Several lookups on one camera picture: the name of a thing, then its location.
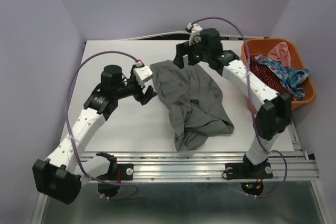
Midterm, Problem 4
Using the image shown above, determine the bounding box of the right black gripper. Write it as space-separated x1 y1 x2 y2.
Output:
173 36 211 70

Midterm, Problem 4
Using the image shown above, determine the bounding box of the grey skirt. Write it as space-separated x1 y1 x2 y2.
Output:
150 60 234 151

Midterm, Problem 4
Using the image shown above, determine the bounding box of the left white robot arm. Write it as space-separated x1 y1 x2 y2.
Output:
32 62 156 205

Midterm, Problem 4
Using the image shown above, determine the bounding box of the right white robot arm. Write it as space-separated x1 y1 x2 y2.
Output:
173 24 292 177

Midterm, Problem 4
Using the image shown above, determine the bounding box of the orange plastic bin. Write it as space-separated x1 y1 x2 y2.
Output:
240 38 315 110

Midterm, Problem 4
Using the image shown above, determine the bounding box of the red dotted skirt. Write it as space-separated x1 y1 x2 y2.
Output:
249 57 287 94

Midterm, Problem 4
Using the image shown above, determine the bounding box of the pink garment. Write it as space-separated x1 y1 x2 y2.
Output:
267 42 291 67

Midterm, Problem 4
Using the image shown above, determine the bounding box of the blue floral skirt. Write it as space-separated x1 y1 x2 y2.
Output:
255 55 309 101

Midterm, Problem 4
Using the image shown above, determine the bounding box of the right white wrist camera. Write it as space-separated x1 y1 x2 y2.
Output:
186 23 203 45

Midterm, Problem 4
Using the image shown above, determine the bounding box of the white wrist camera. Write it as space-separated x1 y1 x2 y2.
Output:
133 65 153 88
186 23 203 45

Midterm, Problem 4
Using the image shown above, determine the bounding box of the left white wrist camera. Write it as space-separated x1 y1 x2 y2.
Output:
133 65 153 88

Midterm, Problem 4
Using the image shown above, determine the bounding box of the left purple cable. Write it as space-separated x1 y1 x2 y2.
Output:
65 50 144 200

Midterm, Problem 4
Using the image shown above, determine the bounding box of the purple cable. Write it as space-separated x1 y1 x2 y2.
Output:
65 50 144 200
187 17 290 199

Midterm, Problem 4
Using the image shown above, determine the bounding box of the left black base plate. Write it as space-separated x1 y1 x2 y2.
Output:
95 163 134 181

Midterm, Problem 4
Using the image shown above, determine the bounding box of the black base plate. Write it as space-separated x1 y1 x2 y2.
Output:
95 163 134 181
222 162 274 180

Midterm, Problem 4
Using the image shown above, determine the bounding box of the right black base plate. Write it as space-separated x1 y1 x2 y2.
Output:
222 162 274 180

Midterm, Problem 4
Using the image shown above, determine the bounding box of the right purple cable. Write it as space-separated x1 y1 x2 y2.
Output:
187 17 290 199

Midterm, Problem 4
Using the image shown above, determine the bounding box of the aluminium rail frame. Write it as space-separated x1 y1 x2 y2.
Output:
30 119 326 224

